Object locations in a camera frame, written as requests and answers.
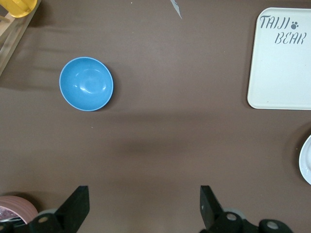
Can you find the cream tray with bear print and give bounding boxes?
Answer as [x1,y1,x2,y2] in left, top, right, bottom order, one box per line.
[246,7,311,111]

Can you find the blue bowl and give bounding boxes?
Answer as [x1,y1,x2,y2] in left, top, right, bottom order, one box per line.
[59,56,115,112]

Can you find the yellow mug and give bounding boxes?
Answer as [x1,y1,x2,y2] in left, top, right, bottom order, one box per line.
[4,0,38,18]

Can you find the white round plate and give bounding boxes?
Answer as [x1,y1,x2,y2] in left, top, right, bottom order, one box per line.
[298,133,311,186]

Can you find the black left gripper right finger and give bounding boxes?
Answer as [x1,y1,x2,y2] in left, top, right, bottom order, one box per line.
[200,185,244,233]

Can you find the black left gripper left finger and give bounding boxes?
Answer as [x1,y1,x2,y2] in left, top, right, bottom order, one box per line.
[28,185,90,233]

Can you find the grey tape scrap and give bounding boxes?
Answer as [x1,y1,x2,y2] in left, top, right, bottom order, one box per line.
[170,0,183,19]

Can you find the wooden cup rack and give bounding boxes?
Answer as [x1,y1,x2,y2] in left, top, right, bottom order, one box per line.
[0,0,38,77]

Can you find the pink bowl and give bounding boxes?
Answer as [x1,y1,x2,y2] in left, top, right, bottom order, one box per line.
[0,196,39,225]

